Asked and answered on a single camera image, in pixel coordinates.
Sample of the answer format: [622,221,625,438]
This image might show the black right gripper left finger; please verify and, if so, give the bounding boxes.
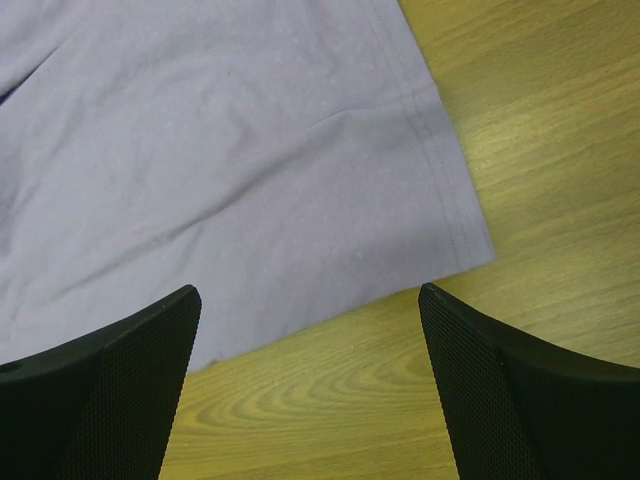
[1,285,202,480]

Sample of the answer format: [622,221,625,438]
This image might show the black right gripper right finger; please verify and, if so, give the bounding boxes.
[418,283,639,479]

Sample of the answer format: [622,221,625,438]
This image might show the purple t shirt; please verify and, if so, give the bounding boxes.
[1,1,495,370]

